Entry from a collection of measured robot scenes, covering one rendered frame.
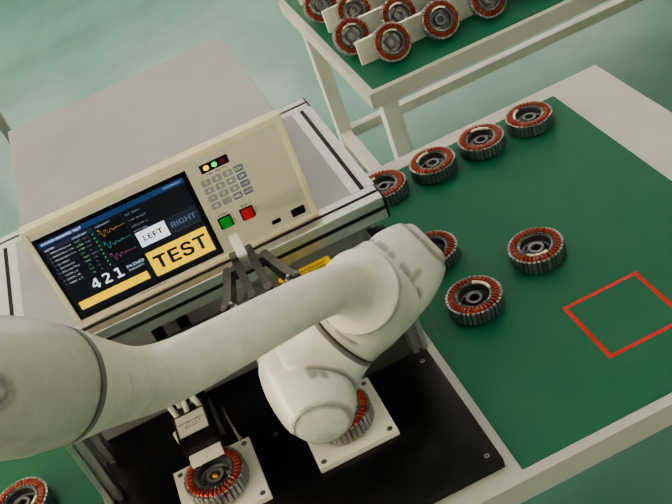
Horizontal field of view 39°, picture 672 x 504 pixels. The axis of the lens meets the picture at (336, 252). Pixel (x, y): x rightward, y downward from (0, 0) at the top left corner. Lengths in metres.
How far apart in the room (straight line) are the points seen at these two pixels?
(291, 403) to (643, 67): 2.99
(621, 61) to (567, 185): 1.94
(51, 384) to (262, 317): 0.30
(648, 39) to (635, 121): 1.87
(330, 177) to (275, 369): 0.58
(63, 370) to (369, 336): 0.47
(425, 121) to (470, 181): 1.75
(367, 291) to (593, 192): 1.08
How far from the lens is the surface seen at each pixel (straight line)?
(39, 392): 0.72
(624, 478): 2.49
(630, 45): 4.11
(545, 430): 1.63
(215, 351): 0.92
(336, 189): 1.64
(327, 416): 1.13
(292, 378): 1.15
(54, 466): 1.98
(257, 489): 1.67
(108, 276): 1.56
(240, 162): 1.50
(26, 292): 1.77
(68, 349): 0.75
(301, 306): 0.98
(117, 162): 1.56
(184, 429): 1.70
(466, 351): 1.78
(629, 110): 2.32
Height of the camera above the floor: 2.00
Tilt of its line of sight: 36 degrees down
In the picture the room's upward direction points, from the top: 22 degrees counter-clockwise
